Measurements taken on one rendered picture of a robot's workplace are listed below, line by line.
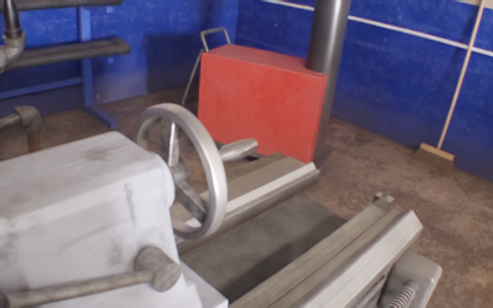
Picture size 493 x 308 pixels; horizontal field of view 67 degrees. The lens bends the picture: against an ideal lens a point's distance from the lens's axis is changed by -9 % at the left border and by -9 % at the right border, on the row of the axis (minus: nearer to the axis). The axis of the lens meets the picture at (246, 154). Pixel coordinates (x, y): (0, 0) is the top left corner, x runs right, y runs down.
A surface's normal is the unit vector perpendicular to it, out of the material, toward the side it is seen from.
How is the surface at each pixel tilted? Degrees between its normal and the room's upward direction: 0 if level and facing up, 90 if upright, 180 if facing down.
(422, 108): 90
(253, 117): 90
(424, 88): 90
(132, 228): 76
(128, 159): 0
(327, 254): 0
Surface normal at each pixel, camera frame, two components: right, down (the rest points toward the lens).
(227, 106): -0.41, 0.37
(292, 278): 0.10, -0.89
